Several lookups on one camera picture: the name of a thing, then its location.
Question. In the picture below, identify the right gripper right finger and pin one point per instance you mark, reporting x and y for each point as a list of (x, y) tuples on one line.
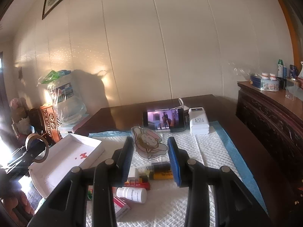
[(178, 163)]

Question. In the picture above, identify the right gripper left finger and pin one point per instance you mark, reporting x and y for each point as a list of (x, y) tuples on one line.
[(122, 158)]

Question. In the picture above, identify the cartoon girl acrylic stand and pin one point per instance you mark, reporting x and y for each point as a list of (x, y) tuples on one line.
[(148, 144)]

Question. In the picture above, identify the white medicine bottle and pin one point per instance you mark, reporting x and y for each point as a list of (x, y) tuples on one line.
[(133, 194)]

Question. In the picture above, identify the red white medicine box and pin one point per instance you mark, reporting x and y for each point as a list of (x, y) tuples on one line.
[(121, 207)]

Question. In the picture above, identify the brown packing tape roll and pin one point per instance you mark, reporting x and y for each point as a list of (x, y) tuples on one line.
[(37, 149)]

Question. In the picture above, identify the black plug adapter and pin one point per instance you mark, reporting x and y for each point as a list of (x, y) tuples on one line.
[(160, 166)]

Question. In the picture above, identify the yellow tube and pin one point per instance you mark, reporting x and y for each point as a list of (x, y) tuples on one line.
[(164, 175)]

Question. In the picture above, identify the red flat box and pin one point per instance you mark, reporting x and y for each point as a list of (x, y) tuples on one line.
[(140, 183)]

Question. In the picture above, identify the white power bank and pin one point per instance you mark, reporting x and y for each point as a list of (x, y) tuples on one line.
[(199, 124)]

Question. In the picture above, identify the black smartphone showing video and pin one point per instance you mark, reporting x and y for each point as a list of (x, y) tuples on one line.
[(171, 120)]

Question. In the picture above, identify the white shallow tray box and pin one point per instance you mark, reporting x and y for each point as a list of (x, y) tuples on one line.
[(72, 150)]

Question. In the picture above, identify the white quilted table pad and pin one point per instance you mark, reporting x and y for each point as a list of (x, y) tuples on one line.
[(212, 184)]

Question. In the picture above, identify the water jug in plastic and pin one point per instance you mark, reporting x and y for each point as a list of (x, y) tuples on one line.
[(66, 100)]

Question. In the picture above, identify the carved wooden chair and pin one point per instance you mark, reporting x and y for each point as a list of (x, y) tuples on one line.
[(45, 123)]

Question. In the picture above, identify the dark carved wooden cabinet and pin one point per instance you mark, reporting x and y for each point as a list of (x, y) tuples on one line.
[(276, 121)]

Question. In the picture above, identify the green plastic bag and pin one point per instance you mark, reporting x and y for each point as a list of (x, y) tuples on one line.
[(53, 76)]

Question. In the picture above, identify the green white spray bottle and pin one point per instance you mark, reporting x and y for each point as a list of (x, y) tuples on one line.
[(280, 68)]

